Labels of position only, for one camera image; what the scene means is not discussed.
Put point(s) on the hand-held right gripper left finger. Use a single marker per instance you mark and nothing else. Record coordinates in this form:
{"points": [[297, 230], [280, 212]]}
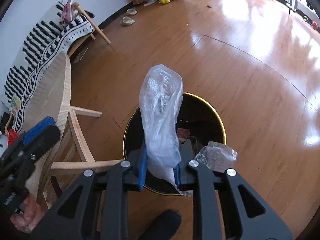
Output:
{"points": [[142, 175]]}

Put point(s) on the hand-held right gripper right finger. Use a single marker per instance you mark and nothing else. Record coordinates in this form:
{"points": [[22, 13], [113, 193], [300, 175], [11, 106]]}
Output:
{"points": [[177, 177]]}

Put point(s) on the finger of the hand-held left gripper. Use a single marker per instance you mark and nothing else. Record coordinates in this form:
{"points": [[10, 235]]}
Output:
{"points": [[47, 137], [37, 127]]}

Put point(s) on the red cigarette box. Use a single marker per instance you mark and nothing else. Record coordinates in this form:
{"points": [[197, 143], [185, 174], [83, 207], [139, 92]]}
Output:
{"points": [[183, 133]]}

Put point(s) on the clear cellophane wrapper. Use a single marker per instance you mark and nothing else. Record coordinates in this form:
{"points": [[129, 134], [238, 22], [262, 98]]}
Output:
{"points": [[217, 156]]}

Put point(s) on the clear plastic bag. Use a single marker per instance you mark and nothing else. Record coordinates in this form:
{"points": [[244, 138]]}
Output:
{"points": [[160, 120]]}

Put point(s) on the black gold-rimmed trash bin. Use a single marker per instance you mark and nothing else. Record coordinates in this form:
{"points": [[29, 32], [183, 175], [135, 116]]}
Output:
{"points": [[200, 120]]}

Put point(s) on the person's left hand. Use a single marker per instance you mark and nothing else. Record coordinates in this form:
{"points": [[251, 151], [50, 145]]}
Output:
{"points": [[28, 215]]}

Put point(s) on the colourful picture book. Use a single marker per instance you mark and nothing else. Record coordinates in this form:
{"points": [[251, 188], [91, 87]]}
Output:
{"points": [[14, 104]]}

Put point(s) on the black box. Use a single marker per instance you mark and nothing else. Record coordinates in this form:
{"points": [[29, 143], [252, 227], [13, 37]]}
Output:
{"points": [[4, 122]]}

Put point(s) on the person's dark shoe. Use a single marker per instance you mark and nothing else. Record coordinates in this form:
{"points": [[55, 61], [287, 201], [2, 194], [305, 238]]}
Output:
{"points": [[162, 227]]}

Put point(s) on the black white striped blanket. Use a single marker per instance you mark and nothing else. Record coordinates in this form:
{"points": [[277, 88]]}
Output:
{"points": [[37, 55]]}

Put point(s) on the pink cartoon cushion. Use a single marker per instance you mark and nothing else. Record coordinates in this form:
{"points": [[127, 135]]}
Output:
{"points": [[67, 12]]}

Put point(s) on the white paper sheet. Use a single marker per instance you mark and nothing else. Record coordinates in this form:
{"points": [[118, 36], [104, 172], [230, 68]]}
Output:
{"points": [[151, 2]]}

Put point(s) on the yellow toy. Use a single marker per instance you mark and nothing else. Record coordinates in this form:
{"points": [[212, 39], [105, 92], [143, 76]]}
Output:
{"points": [[164, 1]]}

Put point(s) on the red ball toy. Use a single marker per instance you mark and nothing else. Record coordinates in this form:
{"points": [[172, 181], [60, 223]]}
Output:
{"points": [[314, 25]]}

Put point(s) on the wooden table leg frame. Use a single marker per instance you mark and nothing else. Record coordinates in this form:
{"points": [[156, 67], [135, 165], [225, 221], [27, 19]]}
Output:
{"points": [[87, 163]]}

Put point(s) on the wooden frame sofa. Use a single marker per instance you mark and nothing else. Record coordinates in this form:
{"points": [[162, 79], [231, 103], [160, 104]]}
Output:
{"points": [[100, 31]]}

